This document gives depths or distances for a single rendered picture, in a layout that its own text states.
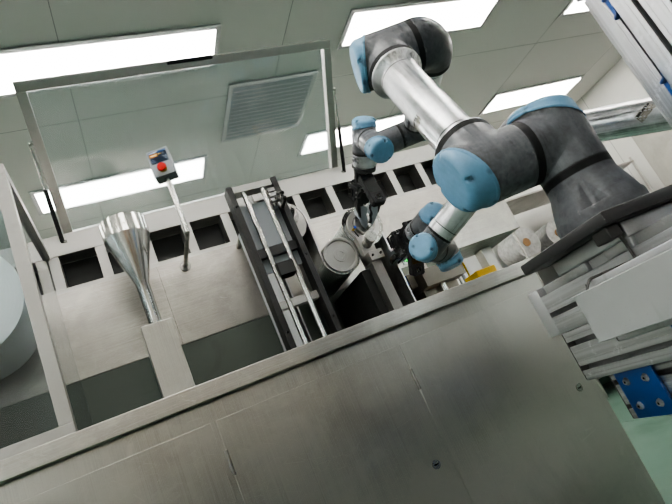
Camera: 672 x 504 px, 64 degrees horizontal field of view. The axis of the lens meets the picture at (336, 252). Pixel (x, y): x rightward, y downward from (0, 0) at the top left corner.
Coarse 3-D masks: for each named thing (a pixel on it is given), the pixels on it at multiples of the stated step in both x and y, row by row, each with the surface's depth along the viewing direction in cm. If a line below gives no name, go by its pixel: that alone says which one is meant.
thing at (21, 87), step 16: (272, 48) 197; (288, 48) 200; (304, 48) 202; (320, 48) 206; (144, 64) 180; (160, 64) 181; (176, 64) 183; (192, 64) 186; (208, 64) 188; (32, 80) 165; (48, 80) 167; (64, 80) 169; (80, 80) 171; (96, 80) 173; (32, 112) 168; (336, 112) 219; (32, 128) 170; (32, 144) 172; (48, 160) 176; (336, 160) 229; (48, 176) 178; (48, 192) 179; (64, 208) 184; (64, 224) 186; (64, 240) 185
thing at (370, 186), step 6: (366, 174) 168; (372, 174) 169; (360, 180) 168; (366, 180) 167; (372, 180) 168; (366, 186) 166; (372, 186) 166; (378, 186) 167; (366, 192) 166; (372, 192) 165; (378, 192) 165; (372, 198) 164; (378, 198) 164; (384, 198) 165; (372, 204) 165; (378, 204) 164
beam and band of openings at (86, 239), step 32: (416, 160) 242; (288, 192) 217; (320, 192) 226; (384, 192) 239; (416, 192) 235; (160, 224) 197; (192, 224) 203; (224, 224) 204; (64, 256) 184; (96, 256) 193; (160, 256) 200; (64, 288) 179
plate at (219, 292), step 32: (320, 224) 215; (384, 224) 223; (480, 224) 237; (512, 224) 242; (192, 256) 195; (224, 256) 198; (96, 288) 181; (128, 288) 184; (160, 288) 187; (192, 288) 190; (224, 288) 193; (256, 288) 197; (64, 320) 174; (96, 320) 177; (128, 320) 180; (192, 320) 186; (224, 320) 189; (96, 352) 173; (128, 352) 176
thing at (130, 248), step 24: (120, 240) 162; (144, 240) 166; (120, 264) 163; (144, 264) 164; (144, 288) 162; (144, 336) 154; (168, 336) 155; (168, 360) 153; (168, 384) 150; (192, 384) 152
